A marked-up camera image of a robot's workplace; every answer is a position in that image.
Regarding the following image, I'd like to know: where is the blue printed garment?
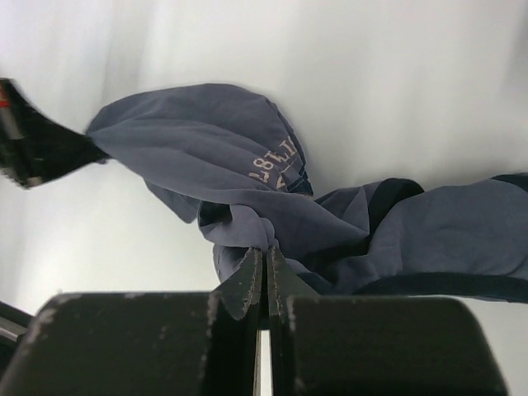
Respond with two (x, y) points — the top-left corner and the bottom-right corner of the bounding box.
(87, 83), (527, 302)

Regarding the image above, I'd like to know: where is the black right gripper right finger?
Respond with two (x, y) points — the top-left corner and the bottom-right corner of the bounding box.
(266, 248), (508, 395)

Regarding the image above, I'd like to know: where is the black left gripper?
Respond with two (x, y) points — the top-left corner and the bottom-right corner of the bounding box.
(1, 78), (109, 190)

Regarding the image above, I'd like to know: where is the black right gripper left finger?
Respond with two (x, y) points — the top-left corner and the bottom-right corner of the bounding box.
(1, 249), (263, 396)

